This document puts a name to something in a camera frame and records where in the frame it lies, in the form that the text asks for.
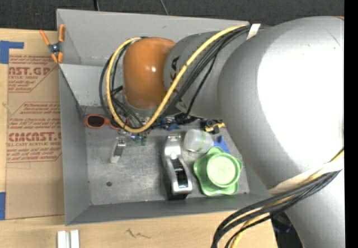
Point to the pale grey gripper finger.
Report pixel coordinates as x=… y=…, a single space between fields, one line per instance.
x=119 y=149

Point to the grey metal bin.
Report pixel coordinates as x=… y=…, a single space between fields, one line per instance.
x=131 y=177

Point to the blue cloth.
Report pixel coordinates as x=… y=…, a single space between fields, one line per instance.
x=223 y=146

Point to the clear plastic bottle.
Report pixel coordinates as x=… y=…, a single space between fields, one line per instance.
x=197 y=141

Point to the green flower-shaped bowl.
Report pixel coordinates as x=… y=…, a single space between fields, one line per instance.
x=219 y=171

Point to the brown cardboard board red print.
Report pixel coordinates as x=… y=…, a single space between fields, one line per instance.
x=30 y=179

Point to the silver and black stapler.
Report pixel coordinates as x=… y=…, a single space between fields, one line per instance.
x=176 y=168

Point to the orange sunglasses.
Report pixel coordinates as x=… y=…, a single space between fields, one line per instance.
x=95 y=121

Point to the black and yellow small tool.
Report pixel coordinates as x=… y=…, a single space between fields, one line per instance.
x=212 y=126

